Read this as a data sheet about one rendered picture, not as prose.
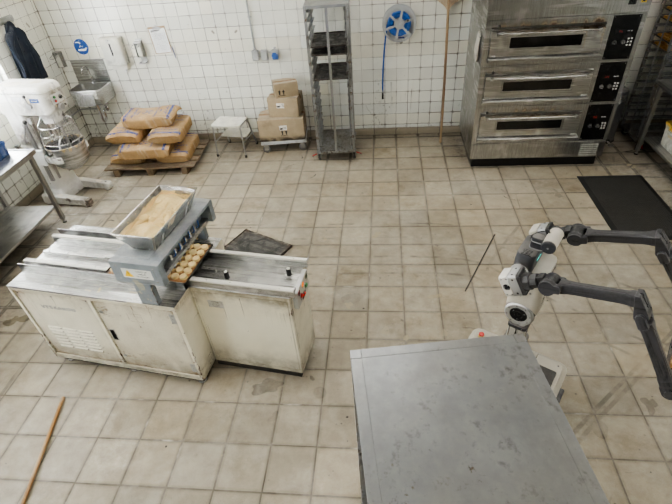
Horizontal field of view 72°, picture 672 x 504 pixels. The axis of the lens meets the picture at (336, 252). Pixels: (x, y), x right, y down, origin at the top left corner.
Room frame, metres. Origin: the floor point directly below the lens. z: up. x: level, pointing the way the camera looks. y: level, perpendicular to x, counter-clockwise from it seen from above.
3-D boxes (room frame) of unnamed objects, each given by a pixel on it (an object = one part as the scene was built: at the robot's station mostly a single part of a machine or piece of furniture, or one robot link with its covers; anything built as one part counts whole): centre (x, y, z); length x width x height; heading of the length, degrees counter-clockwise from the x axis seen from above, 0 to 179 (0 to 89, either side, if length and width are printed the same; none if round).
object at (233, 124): (5.95, 1.24, 0.23); 0.45 x 0.45 x 0.46; 74
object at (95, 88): (6.35, 3.01, 0.93); 0.99 x 0.38 x 1.09; 82
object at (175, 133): (5.77, 2.00, 0.47); 0.72 x 0.42 x 0.17; 178
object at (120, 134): (5.87, 2.53, 0.47); 0.72 x 0.42 x 0.17; 173
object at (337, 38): (5.66, -0.14, 1.41); 0.60 x 0.40 x 0.01; 175
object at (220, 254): (2.61, 1.15, 0.87); 2.01 x 0.03 x 0.07; 74
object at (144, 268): (2.44, 1.08, 1.01); 0.72 x 0.33 x 0.34; 164
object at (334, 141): (5.67, -0.14, 0.93); 0.64 x 0.51 x 1.78; 175
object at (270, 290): (2.33, 1.23, 0.87); 2.01 x 0.03 x 0.07; 74
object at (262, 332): (2.30, 0.60, 0.45); 0.70 x 0.34 x 0.90; 74
